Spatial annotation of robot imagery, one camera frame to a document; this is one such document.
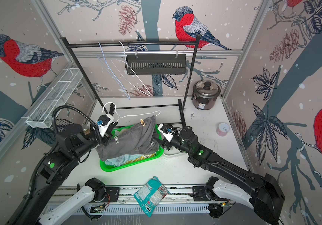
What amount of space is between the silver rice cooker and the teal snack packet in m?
0.63

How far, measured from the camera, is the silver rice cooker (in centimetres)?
102

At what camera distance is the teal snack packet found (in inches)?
27.4
